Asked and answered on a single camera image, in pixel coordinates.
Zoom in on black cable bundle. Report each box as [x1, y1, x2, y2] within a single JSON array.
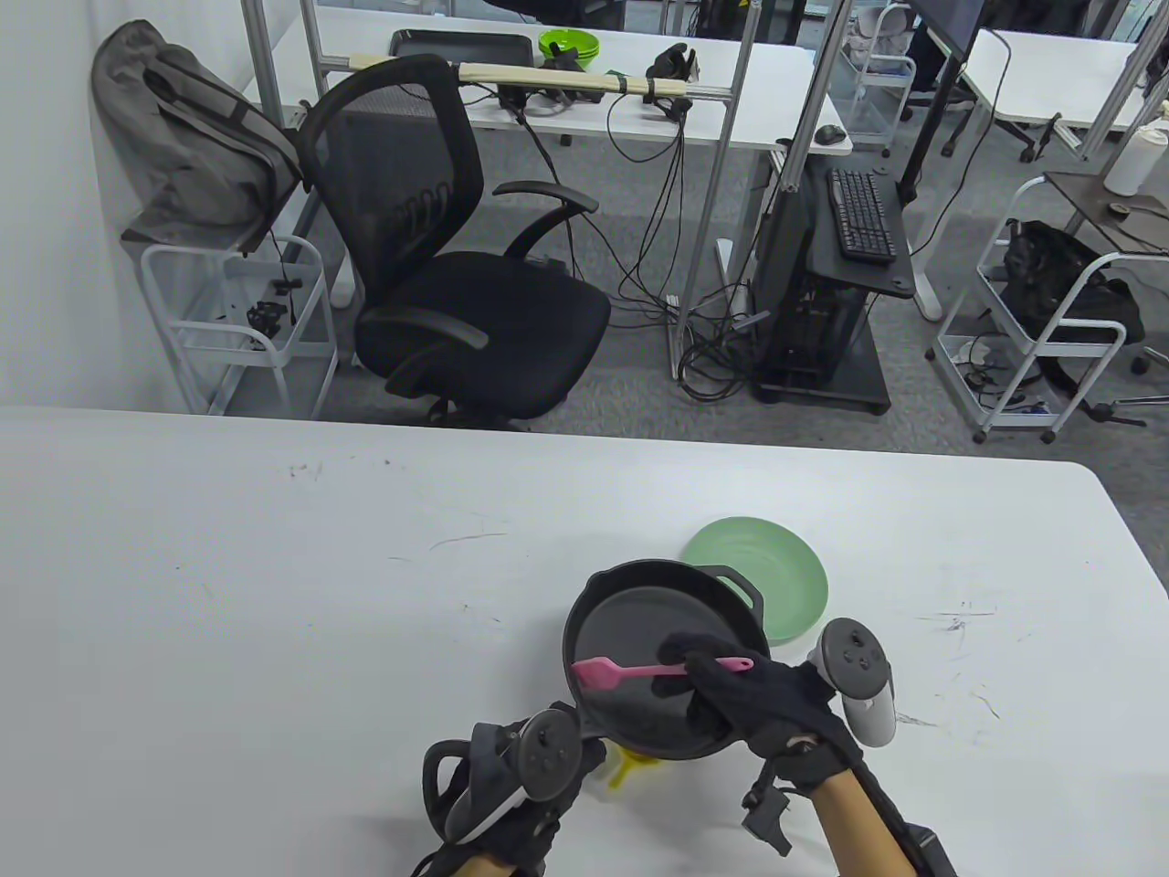
[[603, 91, 778, 404]]

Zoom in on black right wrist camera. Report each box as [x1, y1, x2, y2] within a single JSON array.
[[741, 763, 792, 858]]

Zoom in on grey left hand controller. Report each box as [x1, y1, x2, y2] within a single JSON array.
[[422, 705, 585, 846]]

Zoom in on large black monitor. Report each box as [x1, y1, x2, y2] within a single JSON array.
[[899, 0, 993, 204]]

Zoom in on white wire cart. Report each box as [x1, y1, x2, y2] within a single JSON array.
[[926, 172, 1169, 445]]

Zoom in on white desk with black legs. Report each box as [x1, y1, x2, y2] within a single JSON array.
[[941, 27, 1169, 166]]

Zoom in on long white desk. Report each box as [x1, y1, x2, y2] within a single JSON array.
[[242, 7, 855, 308]]

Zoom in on light green plate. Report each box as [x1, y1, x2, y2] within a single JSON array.
[[683, 517, 830, 643]]

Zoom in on black tray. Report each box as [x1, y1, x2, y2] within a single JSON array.
[[390, 29, 535, 68]]

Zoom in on black mesh office chair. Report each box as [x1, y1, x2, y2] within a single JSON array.
[[297, 53, 612, 431]]

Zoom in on long wooden bar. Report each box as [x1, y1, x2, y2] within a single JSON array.
[[349, 53, 691, 99]]

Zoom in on grey backpack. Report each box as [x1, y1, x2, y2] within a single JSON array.
[[90, 20, 304, 230]]

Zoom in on black bag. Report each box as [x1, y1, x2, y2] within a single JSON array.
[[1002, 219, 1145, 347]]

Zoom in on person's right hand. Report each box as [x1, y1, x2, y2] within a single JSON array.
[[658, 632, 864, 794]]

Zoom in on grey hand controller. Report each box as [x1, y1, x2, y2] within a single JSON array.
[[422, 705, 585, 846], [807, 618, 899, 749]]

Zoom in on black computer stand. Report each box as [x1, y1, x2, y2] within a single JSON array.
[[753, 137, 918, 417]]

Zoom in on bright green bowl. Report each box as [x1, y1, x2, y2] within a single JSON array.
[[538, 29, 601, 68]]

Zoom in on black gloves with cables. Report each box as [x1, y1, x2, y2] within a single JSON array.
[[646, 43, 700, 121]]

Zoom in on person's right forearm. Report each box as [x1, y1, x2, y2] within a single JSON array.
[[808, 766, 914, 877]]

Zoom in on black cast iron frying pan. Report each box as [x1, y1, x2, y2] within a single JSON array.
[[562, 560, 769, 762]]

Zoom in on black keyboard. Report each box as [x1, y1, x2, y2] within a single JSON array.
[[827, 168, 899, 265]]

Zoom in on small white trolley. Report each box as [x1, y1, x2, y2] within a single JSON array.
[[835, 0, 918, 157]]

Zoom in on grey right hand controller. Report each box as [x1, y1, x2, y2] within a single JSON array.
[[807, 618, 899, 749]]

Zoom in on white bottle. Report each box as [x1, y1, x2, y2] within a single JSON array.
[[1102, 125, 1169, 197]]

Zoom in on yellow measuring cup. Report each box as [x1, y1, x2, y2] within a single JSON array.
[[606, 742, 660, 793]]

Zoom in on person's left hand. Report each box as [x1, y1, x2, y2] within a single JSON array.
[[438, 703, 608, 869]]

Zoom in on black forearm battery pack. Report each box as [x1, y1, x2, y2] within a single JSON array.
[[900, 822, 960, 877]]

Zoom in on white cart with brown top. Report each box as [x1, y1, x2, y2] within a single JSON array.
[[121, 215, 340, 419]]

